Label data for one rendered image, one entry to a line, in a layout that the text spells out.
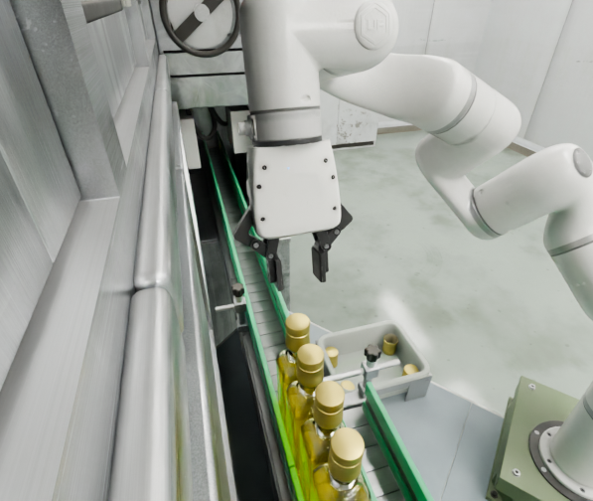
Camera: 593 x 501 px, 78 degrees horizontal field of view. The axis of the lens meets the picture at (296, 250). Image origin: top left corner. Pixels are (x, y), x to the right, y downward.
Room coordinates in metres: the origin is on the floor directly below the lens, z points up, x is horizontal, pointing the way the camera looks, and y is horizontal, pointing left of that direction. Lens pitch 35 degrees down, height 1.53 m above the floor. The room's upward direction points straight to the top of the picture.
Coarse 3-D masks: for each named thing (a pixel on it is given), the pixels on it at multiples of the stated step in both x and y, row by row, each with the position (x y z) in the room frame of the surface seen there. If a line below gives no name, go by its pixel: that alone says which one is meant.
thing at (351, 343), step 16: (336, 336) 0.63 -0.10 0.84; (352, 336) 0.64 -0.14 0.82; (368, 336) 0.65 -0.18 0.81; (400, 336) 0.63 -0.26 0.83; (352, 352) 0.63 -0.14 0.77; (400, 352) 0.62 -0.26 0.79; (416, 352) 0.57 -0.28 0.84; (336, 368) 0.58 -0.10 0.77; (352, 368) 0.58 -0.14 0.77; (400, 368) 0.58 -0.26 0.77; (384, 384) 0.49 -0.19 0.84
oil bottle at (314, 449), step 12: (312, 420) 0.26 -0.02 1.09; (300, 432) 0.26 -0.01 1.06; (312, 432) 0.24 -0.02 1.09; (300, 444) 0.26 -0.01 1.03; (312, 444) 0.23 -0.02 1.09; (324, 444) 0.23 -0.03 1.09; (300, 456) 0.26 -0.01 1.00; (312, 456) 0.22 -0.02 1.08; (324, 456) 0.22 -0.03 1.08; (300, 468) 0.26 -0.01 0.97; (312, 468) 0.22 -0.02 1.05; (300, 480) 0.26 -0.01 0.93
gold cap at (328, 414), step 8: (320, 384) 0.26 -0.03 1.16; (328, 384) 0.26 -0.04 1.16; (336, 384) 0.26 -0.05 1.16; (320, 392) 0.25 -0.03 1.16; (328, 392) 0.25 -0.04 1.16; (336, 392) 0.25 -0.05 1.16; (344, 392) 0.25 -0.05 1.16; (320, 400) 0.24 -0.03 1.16; (328, 400) 0.24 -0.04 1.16; (336, 400) 0.24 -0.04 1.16; (344, 400) 0.24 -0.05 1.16; (320, 408) 0.24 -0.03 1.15; (328, 408) 0.23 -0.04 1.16; (336, 408) 0.23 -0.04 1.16; (320, 416) 0.24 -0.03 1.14; (328, 416) 0.23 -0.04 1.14; (336, 416) 0.23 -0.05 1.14; (320, 424) 0.23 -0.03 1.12; (328, 424) 0.23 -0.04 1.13; (336, 424) 0.23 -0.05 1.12
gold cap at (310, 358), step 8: (312, 344) 0.32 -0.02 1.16; (304, 352) 0.31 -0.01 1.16; (312, 352) 0.31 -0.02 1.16; (320, 352) 0.31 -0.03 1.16; (304, 360) 0.29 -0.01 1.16; (312, 360) 0.29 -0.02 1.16; (320, 360) 0.29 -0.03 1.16; (304, 368) 0.29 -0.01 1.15; (312, 368) 0.29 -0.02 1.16; (320, 368) 0.29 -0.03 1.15; (296, 376) 0.30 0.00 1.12; (304, 376) 0.29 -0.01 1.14; (312, 376) 0.29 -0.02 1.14; (320, 376) 0.29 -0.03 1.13; (304, 384) 0.29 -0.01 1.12; (312, 384) 0.29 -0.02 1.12
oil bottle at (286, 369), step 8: (280, 352) 0.37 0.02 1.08; (280, 360) 0.36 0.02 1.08; (288, 360) 0.35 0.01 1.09; (280, 368) 0.35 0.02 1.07; (288, 368) 0.34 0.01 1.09; (296, 368) 0.34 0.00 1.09; (280, 376) 0.35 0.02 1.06; (288, 376) 0.33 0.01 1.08; (280, 384) 0.35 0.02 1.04; (288, 384) 0.33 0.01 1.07; (280, 392) 0.35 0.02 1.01; (280, 400) 0.35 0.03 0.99; (280, 408) 0.36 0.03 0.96
